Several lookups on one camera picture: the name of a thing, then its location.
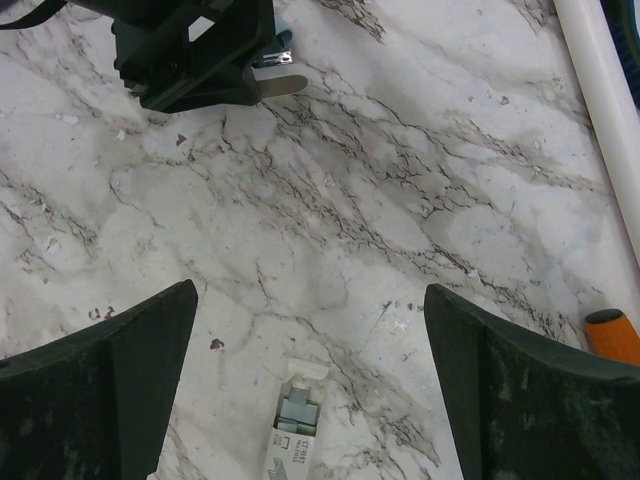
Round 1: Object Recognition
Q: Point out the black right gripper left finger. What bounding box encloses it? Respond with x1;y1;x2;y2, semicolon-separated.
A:
1;280;198;479

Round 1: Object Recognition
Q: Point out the orange handled tool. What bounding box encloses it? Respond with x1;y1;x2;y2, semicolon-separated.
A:
585;309;640;366

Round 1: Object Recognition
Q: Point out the white staple box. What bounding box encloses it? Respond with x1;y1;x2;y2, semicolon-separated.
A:
261;358;330;480

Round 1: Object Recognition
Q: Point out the white PVC pipe frame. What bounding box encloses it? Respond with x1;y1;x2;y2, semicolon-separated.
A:
554;1;639;254

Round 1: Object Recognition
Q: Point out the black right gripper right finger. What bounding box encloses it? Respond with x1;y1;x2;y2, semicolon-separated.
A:
424;284;639;479

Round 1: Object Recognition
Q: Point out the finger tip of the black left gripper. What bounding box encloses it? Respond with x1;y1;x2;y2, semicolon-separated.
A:
111;1;275;113

